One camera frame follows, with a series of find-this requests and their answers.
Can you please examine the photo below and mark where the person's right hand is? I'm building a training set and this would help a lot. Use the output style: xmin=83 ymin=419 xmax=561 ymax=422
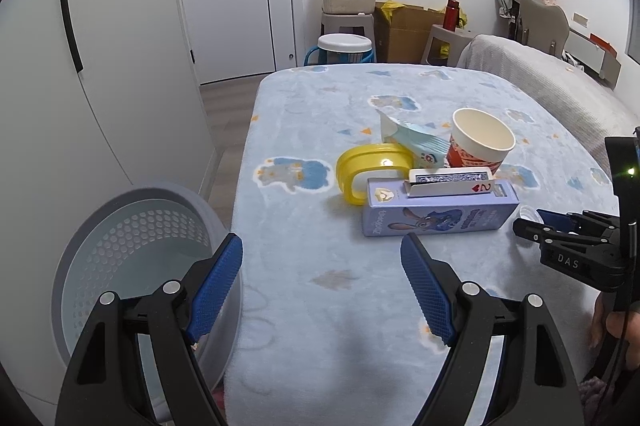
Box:
xmin=589 ymin=296 xmax=640 ymax=352

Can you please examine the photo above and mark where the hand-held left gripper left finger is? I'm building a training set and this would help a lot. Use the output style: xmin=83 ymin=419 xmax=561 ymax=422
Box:
xmin=55 ymin=232 xmax=244 ymax=426

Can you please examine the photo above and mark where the beige chair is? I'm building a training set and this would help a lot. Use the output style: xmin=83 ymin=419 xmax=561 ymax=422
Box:
xmin=517 ymin=0 xmax=571 ymax=57

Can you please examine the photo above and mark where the purple cartoon box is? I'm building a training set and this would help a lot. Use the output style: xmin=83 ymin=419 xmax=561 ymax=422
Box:
xmin=362 ymin=176 xmax=521 ymax=238

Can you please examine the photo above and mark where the white wardrobe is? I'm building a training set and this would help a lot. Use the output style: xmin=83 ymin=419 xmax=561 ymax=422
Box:
xmin=0 ymin=0 xmax=218 ymax=227

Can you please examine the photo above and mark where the blue white wipes packet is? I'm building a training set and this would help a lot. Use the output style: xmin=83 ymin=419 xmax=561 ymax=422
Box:
xmin=376 ymin=108 xmax=451 ymax=171

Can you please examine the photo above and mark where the clear plastic lid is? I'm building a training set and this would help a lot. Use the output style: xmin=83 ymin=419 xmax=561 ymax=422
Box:
xmin=517 ymin=204 xmax=546 ymax=248

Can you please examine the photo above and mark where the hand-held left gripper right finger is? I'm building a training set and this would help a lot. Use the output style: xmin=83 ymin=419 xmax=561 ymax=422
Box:
xmin=400 ymin=232 xmax=586 ymax=426

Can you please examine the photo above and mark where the red printed paper cup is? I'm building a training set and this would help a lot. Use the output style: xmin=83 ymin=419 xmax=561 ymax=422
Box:
xmin=445 ymin=107 xmax=517 ymax=179

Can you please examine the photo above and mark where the playing card box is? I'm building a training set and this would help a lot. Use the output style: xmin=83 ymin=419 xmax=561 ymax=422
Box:
xmin=404 ymin=167 xmax=501 ymax=199

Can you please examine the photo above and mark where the beige plastic stool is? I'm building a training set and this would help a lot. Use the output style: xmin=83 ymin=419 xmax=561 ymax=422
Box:
xmin=422 ymin=24 xmax=476 ymax=67

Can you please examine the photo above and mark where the yellow plastic lid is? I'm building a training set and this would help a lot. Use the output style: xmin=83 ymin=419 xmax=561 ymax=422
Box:
xmin=336 ymin=143 xmax=412 ymax=207

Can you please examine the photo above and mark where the grey plastic stool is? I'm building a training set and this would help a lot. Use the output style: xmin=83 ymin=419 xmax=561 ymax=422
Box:
xmin=320 ymin=10 xmax=376 ymax=39

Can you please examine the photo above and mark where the grey perforated waste basket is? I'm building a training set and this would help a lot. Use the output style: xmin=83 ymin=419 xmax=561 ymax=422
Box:
xmin=50 ymin=187 xmax=244 ymax=424

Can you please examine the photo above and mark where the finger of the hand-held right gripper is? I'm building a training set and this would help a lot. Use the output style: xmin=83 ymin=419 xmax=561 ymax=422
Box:
xmin=512 ymin=217 xmax=576 ymax=252
xmin=536 ymin=207 xmax=618 ymax=234

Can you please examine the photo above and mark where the grey covered sofa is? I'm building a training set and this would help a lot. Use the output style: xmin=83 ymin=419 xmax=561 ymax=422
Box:
xmin=456 ymin=33 xmax=640 ymax=179

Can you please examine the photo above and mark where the white lidded blue bucket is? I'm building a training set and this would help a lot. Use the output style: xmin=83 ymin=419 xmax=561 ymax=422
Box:
xmin=303 ymin=33 xmax=375 ymax=68

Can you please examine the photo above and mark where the cardboard box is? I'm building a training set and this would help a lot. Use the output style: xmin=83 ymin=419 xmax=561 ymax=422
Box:
xmin=374 ymin=1 xmax=448 ymax=64

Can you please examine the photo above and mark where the blue printed blanket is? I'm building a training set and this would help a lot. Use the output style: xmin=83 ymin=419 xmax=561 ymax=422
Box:
xmin=222 ymin=63 xmax=631 ymax=426

